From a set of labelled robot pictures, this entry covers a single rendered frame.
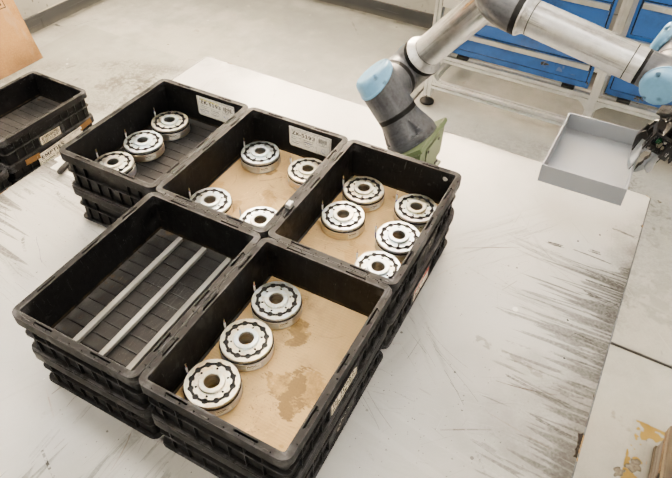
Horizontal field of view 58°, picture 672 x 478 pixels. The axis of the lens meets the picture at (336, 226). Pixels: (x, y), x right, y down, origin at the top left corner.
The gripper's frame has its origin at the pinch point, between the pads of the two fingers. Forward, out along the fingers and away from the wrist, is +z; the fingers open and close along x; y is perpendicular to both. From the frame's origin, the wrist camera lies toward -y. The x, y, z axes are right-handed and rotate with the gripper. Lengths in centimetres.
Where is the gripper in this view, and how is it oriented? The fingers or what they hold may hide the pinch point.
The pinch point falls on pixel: (634, 164)
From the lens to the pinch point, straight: 168.2
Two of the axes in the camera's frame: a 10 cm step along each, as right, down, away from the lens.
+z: -2.7, 6.0, 7.5
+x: 8.6, 5.1, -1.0
